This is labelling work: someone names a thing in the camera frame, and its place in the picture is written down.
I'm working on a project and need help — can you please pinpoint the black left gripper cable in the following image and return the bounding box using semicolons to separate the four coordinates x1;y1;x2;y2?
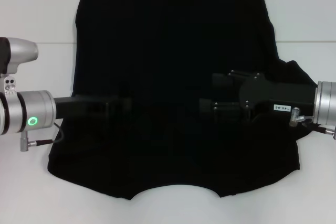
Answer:
19;122;66;153

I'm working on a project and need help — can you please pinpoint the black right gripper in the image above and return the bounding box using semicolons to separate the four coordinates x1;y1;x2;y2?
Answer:
198;70;320;123

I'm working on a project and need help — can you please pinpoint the black T-shirt with FREE print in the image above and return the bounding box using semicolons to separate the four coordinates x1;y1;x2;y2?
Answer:
47;0;320;201

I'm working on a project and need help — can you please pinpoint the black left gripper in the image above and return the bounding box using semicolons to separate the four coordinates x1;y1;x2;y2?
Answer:
54;94;110;120

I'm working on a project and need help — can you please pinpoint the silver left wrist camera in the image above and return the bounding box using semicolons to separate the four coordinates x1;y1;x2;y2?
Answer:
0;37;39;96

